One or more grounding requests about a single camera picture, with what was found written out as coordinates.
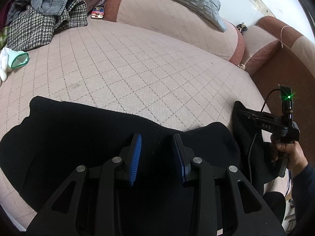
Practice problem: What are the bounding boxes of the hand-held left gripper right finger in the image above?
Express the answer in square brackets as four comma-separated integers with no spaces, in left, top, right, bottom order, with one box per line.
[172,134,289,236]

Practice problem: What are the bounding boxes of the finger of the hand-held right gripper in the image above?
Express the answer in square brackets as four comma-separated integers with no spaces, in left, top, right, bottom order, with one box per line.
[235,109,264,123]

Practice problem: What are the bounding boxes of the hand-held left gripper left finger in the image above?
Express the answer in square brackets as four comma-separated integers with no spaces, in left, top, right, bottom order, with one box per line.
[26,133,143,236]

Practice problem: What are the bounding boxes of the black pants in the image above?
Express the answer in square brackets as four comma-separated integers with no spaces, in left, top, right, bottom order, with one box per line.
[0,96,286,236]

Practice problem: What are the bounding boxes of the person's right forearm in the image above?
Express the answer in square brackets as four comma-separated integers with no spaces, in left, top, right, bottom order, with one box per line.
[290,162,312,229]

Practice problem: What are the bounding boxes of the person's right hand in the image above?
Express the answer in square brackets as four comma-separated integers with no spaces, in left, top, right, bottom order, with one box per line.
[271,140,309,177]

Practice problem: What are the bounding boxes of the pink quilted sofa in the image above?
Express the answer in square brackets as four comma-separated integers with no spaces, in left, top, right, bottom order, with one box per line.
[0,0,315,231]

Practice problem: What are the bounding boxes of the colourful packet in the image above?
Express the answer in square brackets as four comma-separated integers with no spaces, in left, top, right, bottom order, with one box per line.
[91,7,104,19]

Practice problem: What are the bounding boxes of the dark brown garment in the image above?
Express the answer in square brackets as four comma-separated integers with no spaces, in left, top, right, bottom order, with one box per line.
[82,0,109,11]

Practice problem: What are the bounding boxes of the houndstooth coat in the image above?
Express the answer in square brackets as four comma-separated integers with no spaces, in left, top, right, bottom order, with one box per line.
[4,0,89,51]

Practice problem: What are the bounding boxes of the green patterned cloth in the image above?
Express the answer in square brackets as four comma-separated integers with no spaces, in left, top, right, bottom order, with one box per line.
[0,27,9,47]

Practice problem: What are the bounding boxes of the maroon cloth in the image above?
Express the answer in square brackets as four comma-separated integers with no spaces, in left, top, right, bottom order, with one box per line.
[0,1,13,27]

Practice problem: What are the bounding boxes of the black cable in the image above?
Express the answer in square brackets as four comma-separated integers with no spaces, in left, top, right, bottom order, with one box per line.
[247,88,282,186]

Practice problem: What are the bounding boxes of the beige string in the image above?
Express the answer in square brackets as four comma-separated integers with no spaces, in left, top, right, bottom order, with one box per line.
[281,25,292,48]

